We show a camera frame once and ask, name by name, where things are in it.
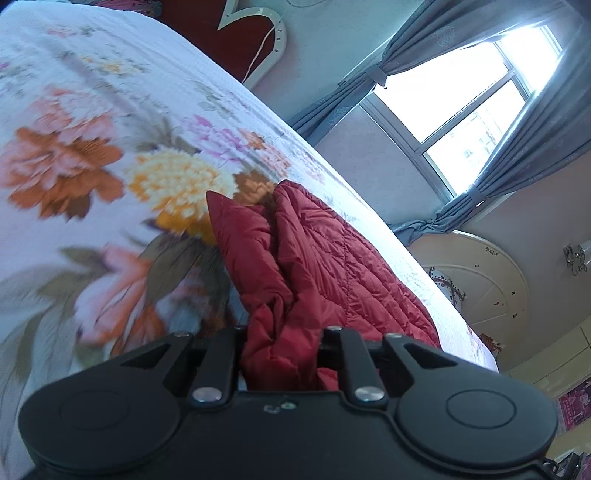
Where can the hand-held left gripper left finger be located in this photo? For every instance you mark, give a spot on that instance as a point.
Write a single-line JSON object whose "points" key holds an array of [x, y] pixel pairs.
{"points": [[226, 355]]}

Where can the red patterned pillow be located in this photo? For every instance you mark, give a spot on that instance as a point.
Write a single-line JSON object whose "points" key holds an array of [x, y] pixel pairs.
{"points": [[490, 346]]}

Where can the pink patterned cloth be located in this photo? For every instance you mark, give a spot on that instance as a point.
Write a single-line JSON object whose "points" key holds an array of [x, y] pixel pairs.
{"points": [[575, 408]]}

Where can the window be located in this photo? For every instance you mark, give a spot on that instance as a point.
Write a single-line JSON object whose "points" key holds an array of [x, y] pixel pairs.
{"points": [[466, 97]]}

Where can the white dotted pillow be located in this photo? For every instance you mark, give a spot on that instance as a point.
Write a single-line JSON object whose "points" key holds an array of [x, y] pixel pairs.
{"points": [[447, 287]]}

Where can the blue-grey curtain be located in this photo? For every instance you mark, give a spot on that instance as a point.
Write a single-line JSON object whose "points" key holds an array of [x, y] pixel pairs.
{"points": [[383, 64], [531, 152]]}

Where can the red puffer jacket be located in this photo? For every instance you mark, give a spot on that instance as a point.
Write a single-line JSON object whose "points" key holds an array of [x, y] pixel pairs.
{"points": [[314, 277]]}

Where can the cream cabinet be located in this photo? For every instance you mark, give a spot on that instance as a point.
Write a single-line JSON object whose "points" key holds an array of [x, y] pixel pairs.
{"points": [[549, 355]]}

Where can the red heart-shaped headboard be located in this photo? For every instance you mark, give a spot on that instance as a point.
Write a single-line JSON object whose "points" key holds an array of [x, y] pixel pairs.
{"points": [[221, 32]]}

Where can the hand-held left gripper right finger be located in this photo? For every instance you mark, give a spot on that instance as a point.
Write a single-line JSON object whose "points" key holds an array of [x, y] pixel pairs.
{"points": [[344, 355]]}

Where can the cream round headboard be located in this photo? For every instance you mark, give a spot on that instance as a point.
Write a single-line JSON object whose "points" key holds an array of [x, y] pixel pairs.
{"points": [[489, 286]]}

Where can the floral bed sheet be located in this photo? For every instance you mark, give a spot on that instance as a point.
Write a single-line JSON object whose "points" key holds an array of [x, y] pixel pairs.
{"points": [[115, 161]]}

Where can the wall lamp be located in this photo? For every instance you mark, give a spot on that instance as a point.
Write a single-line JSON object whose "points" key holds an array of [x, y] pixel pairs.
{"points": [[577, 258]]}

